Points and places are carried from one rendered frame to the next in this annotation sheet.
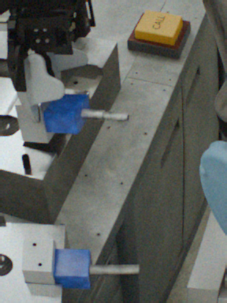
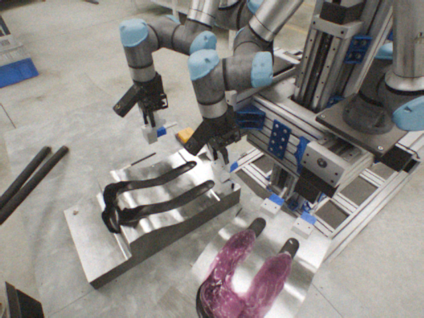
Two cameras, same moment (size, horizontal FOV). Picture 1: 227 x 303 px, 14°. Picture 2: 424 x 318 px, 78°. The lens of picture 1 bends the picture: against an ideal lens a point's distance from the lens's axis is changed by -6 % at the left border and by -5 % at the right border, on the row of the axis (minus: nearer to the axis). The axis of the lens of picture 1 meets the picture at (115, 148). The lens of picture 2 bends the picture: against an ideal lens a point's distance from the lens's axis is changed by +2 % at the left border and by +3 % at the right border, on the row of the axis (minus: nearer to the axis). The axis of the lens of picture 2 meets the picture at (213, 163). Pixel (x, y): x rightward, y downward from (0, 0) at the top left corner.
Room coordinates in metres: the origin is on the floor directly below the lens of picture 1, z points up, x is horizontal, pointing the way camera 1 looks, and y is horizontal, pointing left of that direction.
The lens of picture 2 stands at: (0.53, 0.57, 1.56)
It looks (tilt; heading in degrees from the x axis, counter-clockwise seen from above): 48 degrees down; 302
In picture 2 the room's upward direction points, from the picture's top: straight up
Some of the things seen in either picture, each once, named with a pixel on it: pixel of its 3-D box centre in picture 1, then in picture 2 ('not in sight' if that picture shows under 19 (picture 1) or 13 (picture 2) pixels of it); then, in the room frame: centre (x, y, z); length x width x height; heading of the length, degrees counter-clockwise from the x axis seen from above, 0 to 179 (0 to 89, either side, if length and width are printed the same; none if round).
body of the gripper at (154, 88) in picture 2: not in sight; (149, 93); (1.11, 0.05, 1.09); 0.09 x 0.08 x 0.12; 67
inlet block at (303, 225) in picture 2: not in sight; (308, 218); (0.51, 0.06, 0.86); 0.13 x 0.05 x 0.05; 84
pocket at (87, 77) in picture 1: (80, 86); (205, 160); (0.90, 0.04, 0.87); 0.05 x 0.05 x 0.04; 67
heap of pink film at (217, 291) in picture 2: not in sight; (246, 273); (0.59, 0.32, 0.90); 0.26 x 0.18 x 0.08; 84
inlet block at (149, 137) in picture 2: not in sight; (161, 129); (1.10, 0.04, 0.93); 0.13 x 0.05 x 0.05; 67
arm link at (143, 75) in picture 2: not in sight; (142, 69); (1.11, 0.06, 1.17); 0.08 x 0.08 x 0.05
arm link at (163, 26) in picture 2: not in sight; (165, 34); (1.09, -0.04, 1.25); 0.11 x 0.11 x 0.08; 87
